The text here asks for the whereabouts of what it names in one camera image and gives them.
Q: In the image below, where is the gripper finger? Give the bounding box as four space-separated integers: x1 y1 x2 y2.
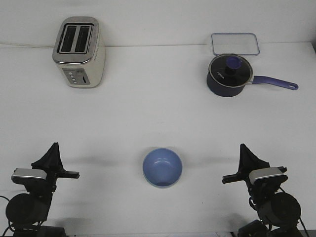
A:
238 144 251 174
247 149 270 171

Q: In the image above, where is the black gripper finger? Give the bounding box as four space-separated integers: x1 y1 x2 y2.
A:
31 142 66 173

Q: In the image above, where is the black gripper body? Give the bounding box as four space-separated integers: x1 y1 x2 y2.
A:
46 170 80 193
222 171 288 195

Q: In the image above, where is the blue bowl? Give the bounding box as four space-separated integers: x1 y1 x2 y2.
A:
142 148 183 188

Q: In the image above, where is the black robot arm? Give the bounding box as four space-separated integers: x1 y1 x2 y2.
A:
5 142 79 237
222 144 302 237

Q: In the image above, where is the dark blue saucepan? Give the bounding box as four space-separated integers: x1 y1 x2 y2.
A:
206 66 299 97

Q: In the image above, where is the glass saucepan lid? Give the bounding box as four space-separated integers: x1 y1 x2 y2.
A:
209 54 253 88

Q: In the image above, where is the cream and steel toaster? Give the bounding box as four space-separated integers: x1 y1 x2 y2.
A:
52 16 106 88

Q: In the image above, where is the clear blue-rimmed container lid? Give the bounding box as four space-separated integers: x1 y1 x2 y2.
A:
211 33 260 56

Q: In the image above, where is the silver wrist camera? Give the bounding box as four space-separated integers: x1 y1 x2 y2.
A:
11 168 47 184
248 166 287 185

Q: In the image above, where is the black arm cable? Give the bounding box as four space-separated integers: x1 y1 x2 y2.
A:
0 195 20 237
248 187 309 237

